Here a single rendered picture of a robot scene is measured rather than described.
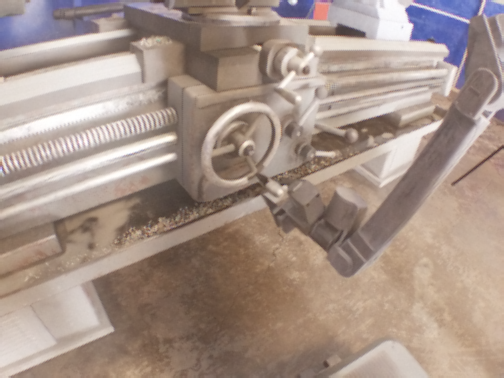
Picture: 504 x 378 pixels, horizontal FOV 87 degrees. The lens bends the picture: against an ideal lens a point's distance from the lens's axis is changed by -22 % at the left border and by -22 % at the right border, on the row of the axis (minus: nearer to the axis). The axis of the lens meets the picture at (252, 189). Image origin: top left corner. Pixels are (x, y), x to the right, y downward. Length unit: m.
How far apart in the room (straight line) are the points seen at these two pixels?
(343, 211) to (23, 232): 0.78
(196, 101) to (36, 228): 0.54
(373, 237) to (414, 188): 0.11
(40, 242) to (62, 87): 0.39
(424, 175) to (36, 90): 0.74
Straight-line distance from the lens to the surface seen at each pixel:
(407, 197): 0.55
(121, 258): 0.84
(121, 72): 0.77
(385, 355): 0.98
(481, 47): 0.51
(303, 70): 0.70
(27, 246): 0.91
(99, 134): 0.72
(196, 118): 0.71
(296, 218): 0.66
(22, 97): 0.74
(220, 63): 0.68
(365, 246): 0.59
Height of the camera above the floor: 1.06
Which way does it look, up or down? 38 degrees down
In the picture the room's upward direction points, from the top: 7 degrees clockwise
